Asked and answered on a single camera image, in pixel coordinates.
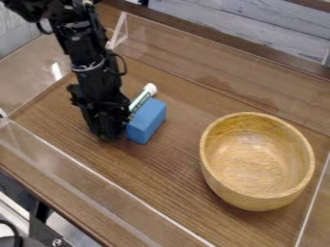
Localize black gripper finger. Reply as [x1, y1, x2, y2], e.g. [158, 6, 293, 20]
[81, 109, 107, 139]
[106, 111, 128, 140]

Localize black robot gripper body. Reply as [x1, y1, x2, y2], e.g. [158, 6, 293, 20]
[67, 62, 130, 121]

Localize green dry erase marker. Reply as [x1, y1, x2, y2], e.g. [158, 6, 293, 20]
[128, 83, 158, 113]

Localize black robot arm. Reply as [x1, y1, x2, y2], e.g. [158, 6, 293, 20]
[0, 0, 130, 140]

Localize brown wooden bowl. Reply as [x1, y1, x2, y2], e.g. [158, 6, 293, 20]
[199, 112, 315, 211]

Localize blue foam block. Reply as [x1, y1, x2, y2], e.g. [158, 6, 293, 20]
[127, 98, 166, 145]

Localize clear acrylic tray wall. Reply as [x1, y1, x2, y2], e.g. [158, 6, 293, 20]
[0, 6, 330, 247]

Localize black metal table bracket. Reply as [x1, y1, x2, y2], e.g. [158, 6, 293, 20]
[28, 200, 75, 247]

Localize black cable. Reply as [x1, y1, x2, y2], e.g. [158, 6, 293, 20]
[0, 220, 21, 247]

